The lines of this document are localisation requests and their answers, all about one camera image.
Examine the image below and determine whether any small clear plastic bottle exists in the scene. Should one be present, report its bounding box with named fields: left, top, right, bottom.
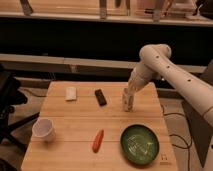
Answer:
left=122, top=88, right=134, bottom=112

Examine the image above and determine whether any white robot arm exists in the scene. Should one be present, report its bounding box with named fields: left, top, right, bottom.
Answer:
left=128, top=44, right=213, bottom=127

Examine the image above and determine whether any black rectangular remote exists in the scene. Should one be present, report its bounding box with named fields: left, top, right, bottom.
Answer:
left=95, top=89, right=107, bottom=106

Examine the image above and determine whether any red orange carrot toy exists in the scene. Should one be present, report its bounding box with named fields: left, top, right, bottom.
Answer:
left=92, top=130, right=104, bottom=153

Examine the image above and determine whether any green round plate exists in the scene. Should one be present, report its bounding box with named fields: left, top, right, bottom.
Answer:
left=120, top=124, right=160, bottom=166

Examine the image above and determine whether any white paper cup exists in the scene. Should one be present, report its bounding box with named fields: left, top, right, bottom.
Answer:
left=32, top=118, right=55, bottom=142

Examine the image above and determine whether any black office chair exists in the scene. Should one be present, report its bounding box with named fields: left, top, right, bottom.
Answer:
left=0, top=63, right=40, bottom=171

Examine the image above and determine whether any black cable on floor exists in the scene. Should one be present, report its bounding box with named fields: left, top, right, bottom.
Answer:
left=161, top=103, right=193, bottom=171

